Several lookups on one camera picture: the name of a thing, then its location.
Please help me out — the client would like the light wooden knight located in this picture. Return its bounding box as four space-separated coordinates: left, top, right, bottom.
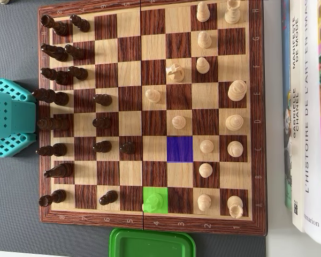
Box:
165 63 185 83
142 194 163 214

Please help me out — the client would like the teal perforated robot base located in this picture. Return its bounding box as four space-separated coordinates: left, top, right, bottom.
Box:
0 78 37 158

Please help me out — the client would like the wooden folding chess board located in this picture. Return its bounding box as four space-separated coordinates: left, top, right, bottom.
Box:
37 0 269 237

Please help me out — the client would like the light wooden pawn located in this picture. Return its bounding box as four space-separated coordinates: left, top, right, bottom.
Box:
197 31 212 49
196 1 210 23
198 162 213 179
144 88 162 104
200 139 215 154
197 193 212 211
196 56 210 75
172 115 187 131

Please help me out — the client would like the dark wooden pawn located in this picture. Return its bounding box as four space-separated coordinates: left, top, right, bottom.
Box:
92 140 113 154
92 117 112 130
119 141 136 155
93 94 113 107
64 44 85 61
69 14 91 33
67 66 89 81
98 190 118 206

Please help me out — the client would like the light wooden queen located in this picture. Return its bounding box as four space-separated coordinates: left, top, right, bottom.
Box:
225 114 244 132

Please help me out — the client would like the light wooden bishop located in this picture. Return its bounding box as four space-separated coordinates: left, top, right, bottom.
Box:
227 140 243 158

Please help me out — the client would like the light wooden king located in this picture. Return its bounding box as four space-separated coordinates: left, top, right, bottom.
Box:
227 79 247 102

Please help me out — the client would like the dark wooden queen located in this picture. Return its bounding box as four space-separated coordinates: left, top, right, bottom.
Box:
36 117 70 132

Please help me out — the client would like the light wooden rook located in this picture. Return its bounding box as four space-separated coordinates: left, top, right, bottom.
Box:
227 195 244 220
224 0 242 25

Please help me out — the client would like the dark wooden knight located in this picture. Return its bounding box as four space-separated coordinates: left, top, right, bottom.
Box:
44 162 74 179
40 43 70 62

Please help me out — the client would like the dark wooden bishop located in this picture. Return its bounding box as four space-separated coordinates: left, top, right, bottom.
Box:
40 67 70 86
35 143 68 158

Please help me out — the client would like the dark wooden king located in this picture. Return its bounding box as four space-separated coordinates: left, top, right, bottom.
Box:
32 88 70 107

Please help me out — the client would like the green plastic lid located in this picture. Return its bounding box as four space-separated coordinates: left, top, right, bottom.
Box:
109 227 196 257

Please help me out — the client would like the dark wooden rook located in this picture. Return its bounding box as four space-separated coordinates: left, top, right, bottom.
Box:
39 189 67 208
40 14 70 37

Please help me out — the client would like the blue illustrated book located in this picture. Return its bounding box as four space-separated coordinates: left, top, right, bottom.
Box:
280 0 295 210

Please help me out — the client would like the white Manifeste de Mode book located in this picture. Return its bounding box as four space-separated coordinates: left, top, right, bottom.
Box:
288 0 306 233

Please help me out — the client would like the white Histoire de l'Art book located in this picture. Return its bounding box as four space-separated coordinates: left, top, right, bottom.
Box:
302 0 321 246

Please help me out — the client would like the dark grey mat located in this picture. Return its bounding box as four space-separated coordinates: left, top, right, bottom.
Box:
0 0 267 257

